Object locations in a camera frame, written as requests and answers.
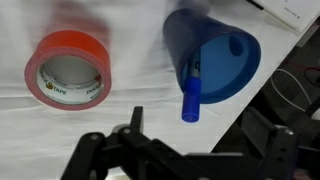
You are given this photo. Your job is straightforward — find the open book white pages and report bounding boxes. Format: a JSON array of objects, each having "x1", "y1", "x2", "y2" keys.
[{"x1": 246, "y1": 0, "x2": 320, "y2": 35}]

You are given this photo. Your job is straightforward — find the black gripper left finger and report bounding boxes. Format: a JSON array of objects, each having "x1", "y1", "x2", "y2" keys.
[{"x1": 61, "y1": 105, "x2": 211, "y2": 180}]

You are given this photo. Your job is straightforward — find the thin white cable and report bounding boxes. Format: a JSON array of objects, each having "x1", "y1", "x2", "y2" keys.
[{"x1": 269, "y1": 67, "x2": 315, "y2": 113}]

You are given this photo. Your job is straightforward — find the red tape roll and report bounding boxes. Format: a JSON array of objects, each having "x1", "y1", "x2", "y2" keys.
[{"x1": 23, "y1": 29, "x2": 113, "y2": 112}]

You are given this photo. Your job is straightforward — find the blue marker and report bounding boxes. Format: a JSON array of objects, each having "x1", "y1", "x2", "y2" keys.
[{"x1": 180, "y1": 49, "x2": 203, "y2": 124}]

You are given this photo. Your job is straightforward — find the blue plastic cup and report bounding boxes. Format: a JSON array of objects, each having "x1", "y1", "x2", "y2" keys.
[{"x1": 162, "y1": 8, "x2": 262, "y2": 105}]

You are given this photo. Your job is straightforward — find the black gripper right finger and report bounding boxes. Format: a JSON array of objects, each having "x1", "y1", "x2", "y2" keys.
[{"x1": 241, "y1": 106, "x2": 320, "y2": 180}]

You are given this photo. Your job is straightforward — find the white table cloth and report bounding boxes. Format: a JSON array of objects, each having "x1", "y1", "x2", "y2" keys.
[{"x1": 0, "y1": 0, "x2": 309, "y2": 180}]

